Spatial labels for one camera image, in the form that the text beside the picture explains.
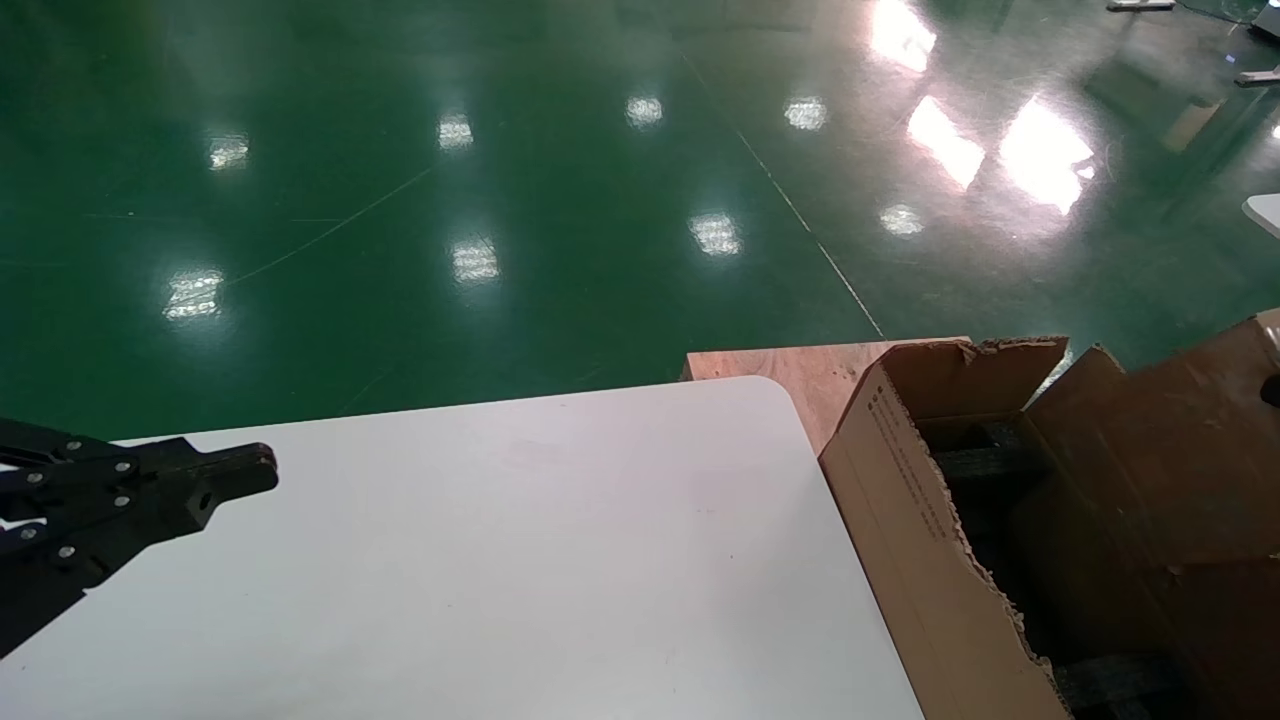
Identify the plywood board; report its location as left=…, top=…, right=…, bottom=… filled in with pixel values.
left=683, top=337, right=973, bottom=457

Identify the large open cardboard box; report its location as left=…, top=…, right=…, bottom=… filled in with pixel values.
left=819, top=335, right=1280, bottom=720

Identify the black foam block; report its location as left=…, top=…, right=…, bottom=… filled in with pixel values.
left=1053, top=653, right=1203, bottom=720
left=933, top=444, right=1053, bottom=484

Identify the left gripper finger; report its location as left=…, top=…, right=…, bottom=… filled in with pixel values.
left=0, top=415, right=280, bottom=481
left=0, top=468, right=280, bottom=661

